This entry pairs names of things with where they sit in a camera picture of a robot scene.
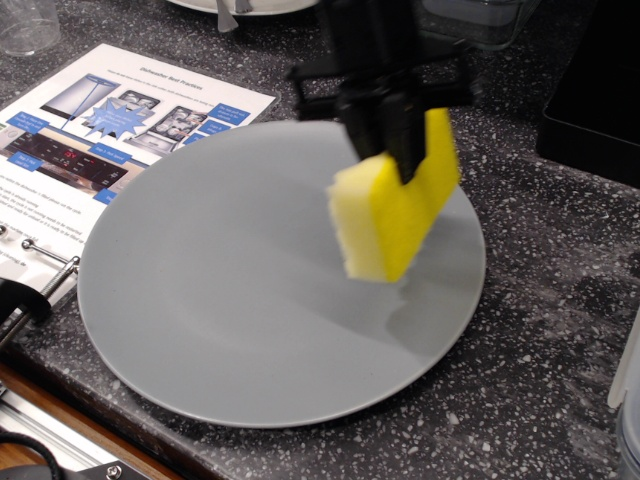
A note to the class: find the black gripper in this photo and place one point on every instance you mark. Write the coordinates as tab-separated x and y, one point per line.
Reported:
375	48

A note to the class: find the yellow sponge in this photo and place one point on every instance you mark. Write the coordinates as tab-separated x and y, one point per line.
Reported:
380	223

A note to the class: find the white plate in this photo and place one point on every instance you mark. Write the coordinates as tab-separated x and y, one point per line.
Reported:
260	7

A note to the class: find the grey round plate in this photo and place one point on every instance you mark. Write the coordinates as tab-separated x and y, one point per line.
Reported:
213	285

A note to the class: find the clear glass container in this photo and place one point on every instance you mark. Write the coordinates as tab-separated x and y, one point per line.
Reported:
488	25

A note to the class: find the white plastic utensil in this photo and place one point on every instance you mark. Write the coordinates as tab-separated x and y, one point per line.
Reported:
226	22

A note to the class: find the black tray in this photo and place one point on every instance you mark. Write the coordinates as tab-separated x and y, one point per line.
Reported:
591	122

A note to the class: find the laminated dishwasher instruction sheet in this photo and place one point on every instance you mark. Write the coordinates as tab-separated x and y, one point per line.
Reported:
74	142

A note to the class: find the clear plastic container with lid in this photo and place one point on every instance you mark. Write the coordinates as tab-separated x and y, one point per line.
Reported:
624	396

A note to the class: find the clear plastic cup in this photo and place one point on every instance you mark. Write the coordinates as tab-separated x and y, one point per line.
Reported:
28	27

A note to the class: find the black bracket with screw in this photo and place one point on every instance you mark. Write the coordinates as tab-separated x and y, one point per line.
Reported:
112	471

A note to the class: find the aluminium rail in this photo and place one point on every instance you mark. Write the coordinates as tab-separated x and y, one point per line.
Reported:
72	450

